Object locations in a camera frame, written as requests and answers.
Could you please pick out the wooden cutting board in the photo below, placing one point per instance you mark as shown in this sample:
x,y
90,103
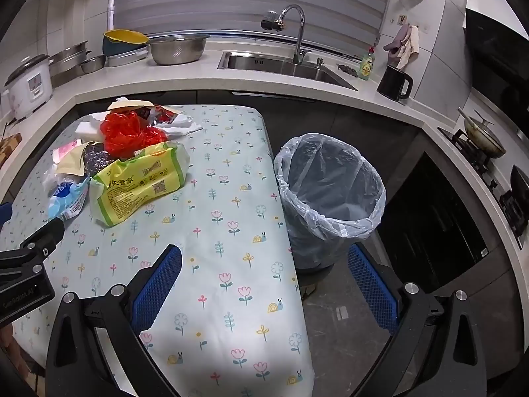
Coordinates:
x,y
9,144

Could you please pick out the white rice cooker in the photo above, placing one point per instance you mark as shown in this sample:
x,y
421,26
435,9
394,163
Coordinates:
x,y
29,91

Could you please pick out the chrome faucet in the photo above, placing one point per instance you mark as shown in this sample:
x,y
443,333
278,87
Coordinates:
x,y
301,29

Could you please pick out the steel sink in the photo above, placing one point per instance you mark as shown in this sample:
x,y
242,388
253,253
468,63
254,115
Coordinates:
x,y
289,68

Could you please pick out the grey window blind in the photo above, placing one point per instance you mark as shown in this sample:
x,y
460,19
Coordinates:
x,y
248,0

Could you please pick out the pan with glass lid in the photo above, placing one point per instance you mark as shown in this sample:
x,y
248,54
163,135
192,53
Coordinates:
x,y
483,138

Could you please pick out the steel colander bowl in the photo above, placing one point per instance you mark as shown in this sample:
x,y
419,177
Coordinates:
x,y
177,51

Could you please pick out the blue white plastic packet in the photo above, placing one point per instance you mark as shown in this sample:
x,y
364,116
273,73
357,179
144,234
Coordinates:
x,y
68,198

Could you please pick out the sink soap dispenser pump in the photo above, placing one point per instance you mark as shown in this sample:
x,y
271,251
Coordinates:
x,y
320,63

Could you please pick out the black wok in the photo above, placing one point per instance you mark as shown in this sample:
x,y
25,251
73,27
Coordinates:
x,y
520,184

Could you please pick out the dark snack wrapper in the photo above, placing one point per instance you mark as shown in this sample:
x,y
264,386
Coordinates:
x,y
159,113

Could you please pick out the cream hanging cloth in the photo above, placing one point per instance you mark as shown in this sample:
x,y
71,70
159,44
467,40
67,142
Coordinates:
x,y
409,47

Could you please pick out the black built-in oven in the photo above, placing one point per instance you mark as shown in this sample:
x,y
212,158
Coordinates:
x,y
434,223

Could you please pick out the green dish soap bottle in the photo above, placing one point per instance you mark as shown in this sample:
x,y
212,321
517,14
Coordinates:
x,y
365,66

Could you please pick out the yellow and blue strainer basin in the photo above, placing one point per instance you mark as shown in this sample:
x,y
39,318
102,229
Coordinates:
x,y
124,37

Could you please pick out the wall hook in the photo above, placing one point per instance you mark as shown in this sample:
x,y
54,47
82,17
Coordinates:
x,y
402,19

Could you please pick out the black gas stove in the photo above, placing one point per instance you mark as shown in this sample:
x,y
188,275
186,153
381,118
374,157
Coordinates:
x,y
475,157

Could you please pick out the stack of steel pots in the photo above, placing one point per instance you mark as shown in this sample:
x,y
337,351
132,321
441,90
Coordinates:
x,y
70,64

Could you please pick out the small steel bowl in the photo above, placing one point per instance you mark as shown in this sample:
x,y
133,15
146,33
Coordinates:
x,y
93,64

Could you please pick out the steel wool scrubber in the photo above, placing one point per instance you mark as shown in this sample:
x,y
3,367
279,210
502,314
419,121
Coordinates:
x,y
97,161

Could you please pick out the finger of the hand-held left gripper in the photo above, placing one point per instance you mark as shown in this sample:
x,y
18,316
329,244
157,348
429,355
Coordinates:
x,y
43,235
5,215

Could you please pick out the steel rectangular tray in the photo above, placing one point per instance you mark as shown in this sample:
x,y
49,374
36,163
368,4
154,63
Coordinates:
x,y
128,58

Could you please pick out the white folded tissue block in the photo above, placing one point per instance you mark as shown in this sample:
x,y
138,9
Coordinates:
x,y
89,128

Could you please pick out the black range hood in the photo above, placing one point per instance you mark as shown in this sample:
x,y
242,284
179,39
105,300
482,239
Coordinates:
x,y
500,49

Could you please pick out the black kettle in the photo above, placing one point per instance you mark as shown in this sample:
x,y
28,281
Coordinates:
x,y
392,82

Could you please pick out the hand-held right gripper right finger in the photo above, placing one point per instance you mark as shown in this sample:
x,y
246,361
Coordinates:
x,y
372,285

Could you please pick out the beige paper envelope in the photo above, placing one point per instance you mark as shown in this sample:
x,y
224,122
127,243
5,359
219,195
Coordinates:
x,y
72,161

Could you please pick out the white paper towel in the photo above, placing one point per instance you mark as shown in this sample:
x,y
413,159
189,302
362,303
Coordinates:
x,y
128,103
186,124

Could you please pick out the floral tablecloth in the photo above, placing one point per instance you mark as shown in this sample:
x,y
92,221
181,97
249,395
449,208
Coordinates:
x,y
231,215

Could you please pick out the trash bin with plastic liner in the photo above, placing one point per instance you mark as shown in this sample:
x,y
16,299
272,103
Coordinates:
x,y
330,215

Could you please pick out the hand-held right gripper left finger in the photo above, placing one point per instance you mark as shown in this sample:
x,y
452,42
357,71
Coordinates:
x,y
159,285

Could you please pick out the purple hanging cloth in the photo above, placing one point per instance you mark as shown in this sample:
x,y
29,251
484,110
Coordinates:
x,y
396,41

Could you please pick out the red plastic bag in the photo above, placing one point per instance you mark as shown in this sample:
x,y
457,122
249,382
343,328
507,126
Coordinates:
x,y
124,132

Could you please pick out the yellow green packaging bag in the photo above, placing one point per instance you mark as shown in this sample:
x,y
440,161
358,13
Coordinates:
x,y
136,182

